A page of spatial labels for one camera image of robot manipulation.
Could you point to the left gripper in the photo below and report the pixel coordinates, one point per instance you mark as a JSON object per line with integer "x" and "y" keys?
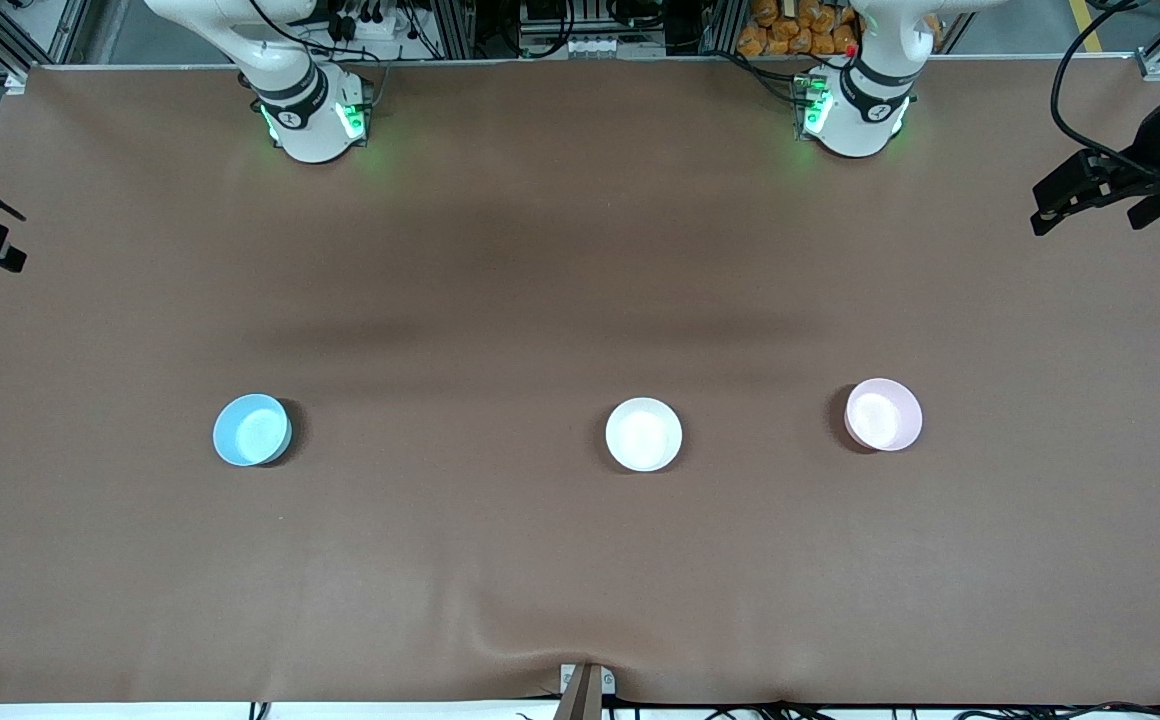
{"x": 1152, "y": 150}

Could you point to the pink bowl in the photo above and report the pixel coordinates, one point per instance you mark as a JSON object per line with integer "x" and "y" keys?
{"x": 883, "y": 415}

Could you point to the light blue bowl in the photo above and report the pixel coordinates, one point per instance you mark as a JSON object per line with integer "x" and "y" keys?
{"x": 252, "y": 430}

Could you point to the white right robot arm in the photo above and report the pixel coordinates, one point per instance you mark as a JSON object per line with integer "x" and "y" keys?
{"x": 312, "y": 135}

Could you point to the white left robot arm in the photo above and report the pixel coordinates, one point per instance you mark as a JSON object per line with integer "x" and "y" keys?
{"x": 855, "y": 130}

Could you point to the white bowl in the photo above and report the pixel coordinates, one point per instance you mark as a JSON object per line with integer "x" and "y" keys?
{"x": 644, "y": 435}

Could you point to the pile of orange items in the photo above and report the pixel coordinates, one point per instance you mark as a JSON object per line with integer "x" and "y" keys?
{"x": 790, "y": 30}

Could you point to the white power strip black plugs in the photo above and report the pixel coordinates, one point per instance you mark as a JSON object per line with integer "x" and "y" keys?
{"x": 365, "y": 25}

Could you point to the small white connector strip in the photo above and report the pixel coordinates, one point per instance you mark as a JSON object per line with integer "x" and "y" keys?
{"x": 597, "y": 46}

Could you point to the brown table mat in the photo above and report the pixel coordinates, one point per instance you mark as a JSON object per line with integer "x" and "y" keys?
{"x": 580, "y": 560}

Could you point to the aluminium frame post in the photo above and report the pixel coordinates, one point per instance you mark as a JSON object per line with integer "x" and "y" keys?
{"x": 722, "y": 25}
{"x": 452, "y": 25}

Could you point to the grey camera mount clamp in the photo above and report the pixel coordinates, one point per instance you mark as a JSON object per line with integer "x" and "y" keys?
{"x": 585, "y": 690}

